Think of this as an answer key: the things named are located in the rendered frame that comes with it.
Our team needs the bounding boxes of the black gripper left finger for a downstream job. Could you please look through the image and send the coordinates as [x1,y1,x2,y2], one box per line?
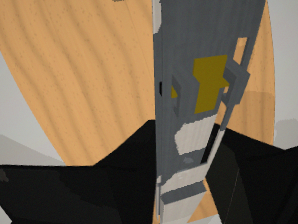
[0,120,157,224]

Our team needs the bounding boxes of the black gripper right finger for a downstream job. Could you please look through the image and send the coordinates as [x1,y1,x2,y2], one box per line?
[205,127,298,224]

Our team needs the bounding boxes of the light wooden board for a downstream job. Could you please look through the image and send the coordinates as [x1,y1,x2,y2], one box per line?
[0,0,275,167]

